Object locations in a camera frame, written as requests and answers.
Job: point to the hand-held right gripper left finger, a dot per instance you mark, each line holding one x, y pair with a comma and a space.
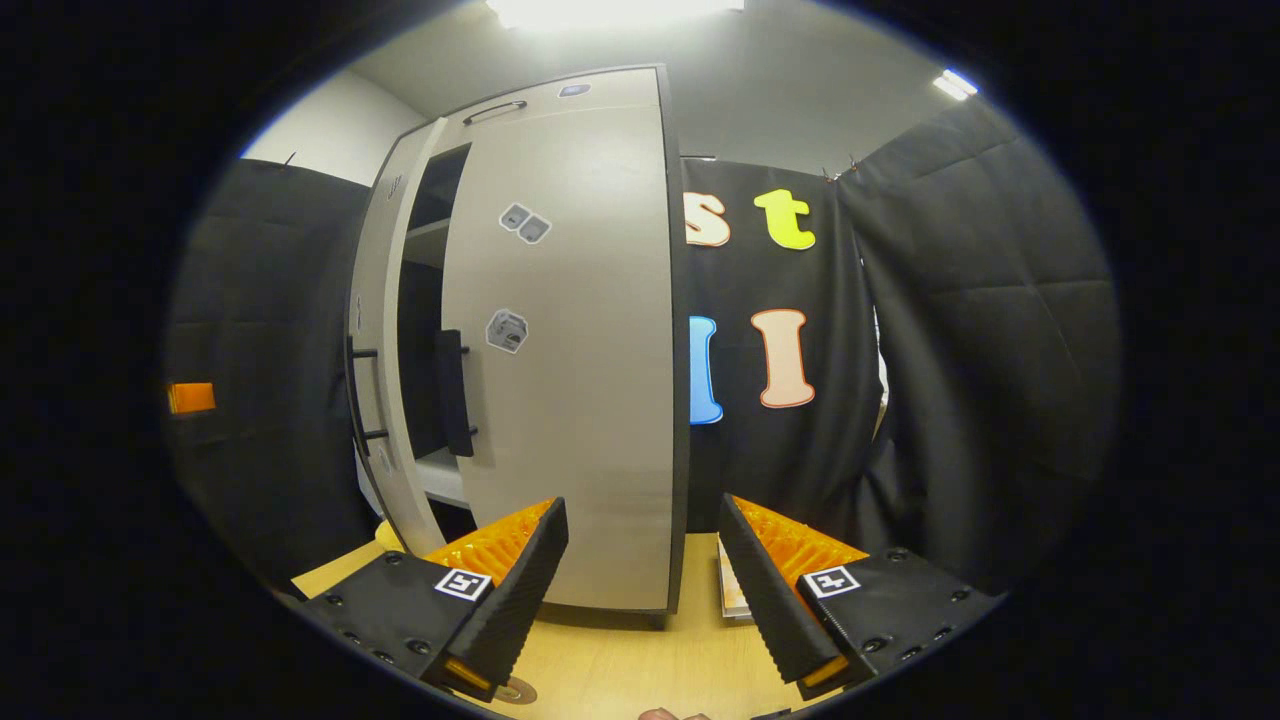
520, 595

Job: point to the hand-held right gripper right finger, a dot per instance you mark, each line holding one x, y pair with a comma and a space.
770, 600

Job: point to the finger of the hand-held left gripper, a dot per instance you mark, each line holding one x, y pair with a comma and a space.
192, 397

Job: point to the round brown coaster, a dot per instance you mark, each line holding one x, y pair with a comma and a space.
520, 692

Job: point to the grey cabinet door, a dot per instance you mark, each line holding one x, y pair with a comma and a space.
380, 260
590, 400

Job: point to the grey cabinet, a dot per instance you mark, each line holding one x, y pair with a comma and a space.
420, 350

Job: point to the grey cabinet shelf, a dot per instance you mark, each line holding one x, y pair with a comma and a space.
425, 240
440, 475

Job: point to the grey cabinet drawer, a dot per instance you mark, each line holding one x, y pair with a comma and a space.
620, 95

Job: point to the white paper booklet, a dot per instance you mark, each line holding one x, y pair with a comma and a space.
733, 590

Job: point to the black backdrop cloth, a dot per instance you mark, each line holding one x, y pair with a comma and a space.
260, 300
950, 350

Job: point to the small ceiling light panel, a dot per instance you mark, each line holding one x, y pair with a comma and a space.
955, 84

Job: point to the large ceiling light panel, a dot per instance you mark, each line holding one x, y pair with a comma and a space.
610, 10

